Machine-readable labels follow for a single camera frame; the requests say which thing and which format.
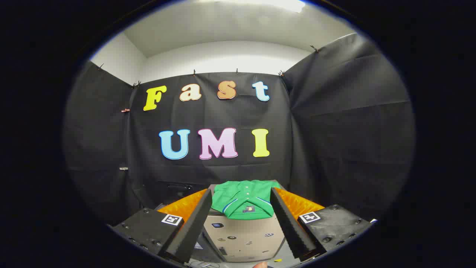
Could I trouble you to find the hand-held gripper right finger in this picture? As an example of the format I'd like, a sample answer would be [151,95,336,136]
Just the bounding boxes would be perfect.
[270,187,373,262]

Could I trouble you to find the beige metal cabinet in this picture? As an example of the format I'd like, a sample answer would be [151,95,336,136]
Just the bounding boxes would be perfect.
[203,181,289,263]

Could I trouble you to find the black backdrop cloth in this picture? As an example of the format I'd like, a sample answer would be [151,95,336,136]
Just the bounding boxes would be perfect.
[63,33,415,226]

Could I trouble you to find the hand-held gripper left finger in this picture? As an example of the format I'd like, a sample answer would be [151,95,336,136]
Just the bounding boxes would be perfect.
[112,188,213,264]

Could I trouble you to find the white cable bundle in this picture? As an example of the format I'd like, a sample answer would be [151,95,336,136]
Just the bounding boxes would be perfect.
[188,260,222,268]

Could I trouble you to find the green polo shirt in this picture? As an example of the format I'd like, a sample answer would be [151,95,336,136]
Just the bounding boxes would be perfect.
[210,180,282,220]

